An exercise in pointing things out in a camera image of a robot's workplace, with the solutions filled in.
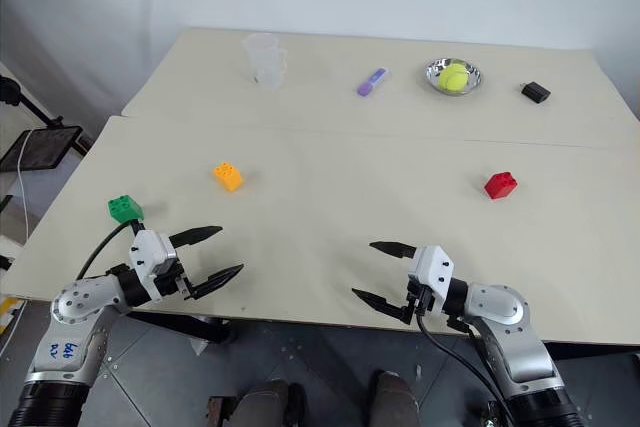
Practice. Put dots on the black power adapter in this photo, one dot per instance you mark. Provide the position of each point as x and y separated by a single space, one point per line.
536 92

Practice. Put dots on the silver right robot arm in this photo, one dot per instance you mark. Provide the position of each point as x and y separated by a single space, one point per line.
510 327

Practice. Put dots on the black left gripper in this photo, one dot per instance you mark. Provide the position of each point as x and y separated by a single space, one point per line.
176 283

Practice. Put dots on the shiny steel bowl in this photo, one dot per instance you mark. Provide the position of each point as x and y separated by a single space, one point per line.
433 78

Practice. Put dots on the black tablet screen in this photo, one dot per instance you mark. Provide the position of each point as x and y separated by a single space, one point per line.
42 147

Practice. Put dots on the clear plastic measuring cup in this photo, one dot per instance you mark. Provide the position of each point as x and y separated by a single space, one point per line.
265 59

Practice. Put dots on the dark rounded shape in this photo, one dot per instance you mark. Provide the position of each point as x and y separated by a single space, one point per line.
395 399
267 404

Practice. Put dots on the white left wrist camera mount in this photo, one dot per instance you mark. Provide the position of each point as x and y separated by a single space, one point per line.
147 247

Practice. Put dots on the yellow-green tennis ball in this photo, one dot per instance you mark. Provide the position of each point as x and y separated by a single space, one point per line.
454 78

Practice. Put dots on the orange toy brick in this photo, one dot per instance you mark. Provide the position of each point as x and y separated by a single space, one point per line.
230 178

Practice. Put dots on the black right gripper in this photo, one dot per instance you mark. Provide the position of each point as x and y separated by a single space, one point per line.
419 301

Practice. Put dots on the yellow white box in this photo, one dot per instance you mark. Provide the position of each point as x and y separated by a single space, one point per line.
6 308

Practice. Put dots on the red toy brick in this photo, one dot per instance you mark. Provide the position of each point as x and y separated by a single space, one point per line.
500 186

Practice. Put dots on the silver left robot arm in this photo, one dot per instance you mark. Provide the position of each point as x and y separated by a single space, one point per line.
75 303

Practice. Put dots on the green toy brick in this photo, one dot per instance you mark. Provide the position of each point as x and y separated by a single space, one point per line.
125 208

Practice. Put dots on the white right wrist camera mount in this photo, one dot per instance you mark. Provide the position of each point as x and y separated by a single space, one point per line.
434 267

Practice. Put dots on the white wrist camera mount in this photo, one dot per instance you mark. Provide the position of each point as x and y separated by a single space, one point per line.
147 247
434 267

